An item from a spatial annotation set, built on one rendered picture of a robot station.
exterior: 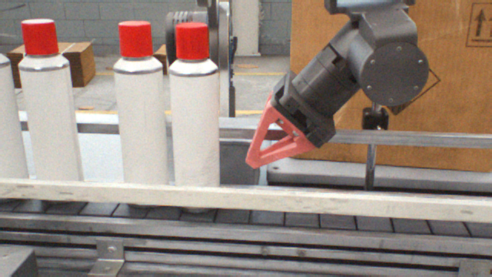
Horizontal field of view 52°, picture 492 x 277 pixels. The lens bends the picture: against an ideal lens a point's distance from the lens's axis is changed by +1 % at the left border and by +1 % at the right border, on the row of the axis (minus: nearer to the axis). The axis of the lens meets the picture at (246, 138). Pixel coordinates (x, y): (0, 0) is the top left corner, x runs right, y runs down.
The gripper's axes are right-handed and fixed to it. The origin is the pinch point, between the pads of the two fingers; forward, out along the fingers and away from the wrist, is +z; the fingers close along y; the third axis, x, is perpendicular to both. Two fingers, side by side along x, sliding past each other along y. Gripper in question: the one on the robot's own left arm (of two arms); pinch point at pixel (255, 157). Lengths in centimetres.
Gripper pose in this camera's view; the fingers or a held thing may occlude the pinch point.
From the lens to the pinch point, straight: 56.2
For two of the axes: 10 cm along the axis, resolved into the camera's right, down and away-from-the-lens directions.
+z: -6.5, 6.9, 3.3
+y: -1.1, 3.5, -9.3
